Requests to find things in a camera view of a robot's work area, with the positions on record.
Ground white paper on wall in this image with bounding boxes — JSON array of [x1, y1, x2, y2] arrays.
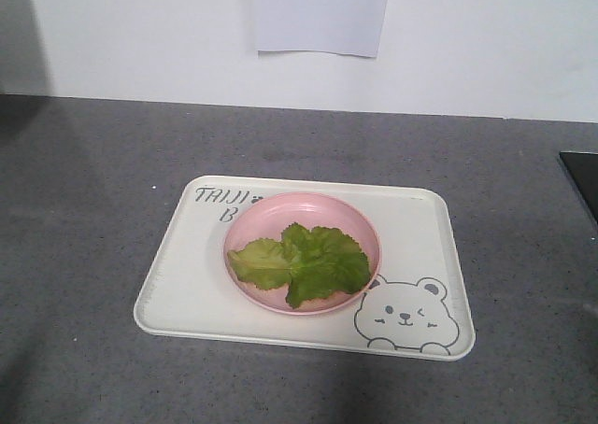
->
[[252, 0, 387, 58]]

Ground pink round plate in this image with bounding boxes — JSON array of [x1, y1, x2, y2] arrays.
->
[[223, 192, 381, 316]]

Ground grey stone countertop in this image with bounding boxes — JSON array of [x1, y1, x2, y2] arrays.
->
[[1, 95, 597, 423]]

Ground green lettuce leaf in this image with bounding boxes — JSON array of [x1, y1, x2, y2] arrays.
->
[[227, 222, 372, 309]]

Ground cream bear serving tray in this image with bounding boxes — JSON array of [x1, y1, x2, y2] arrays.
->
[[134, 176, 476, 360]]

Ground black induction cooktop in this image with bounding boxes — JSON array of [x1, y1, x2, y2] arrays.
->
[[559, 150, 598, 231]]

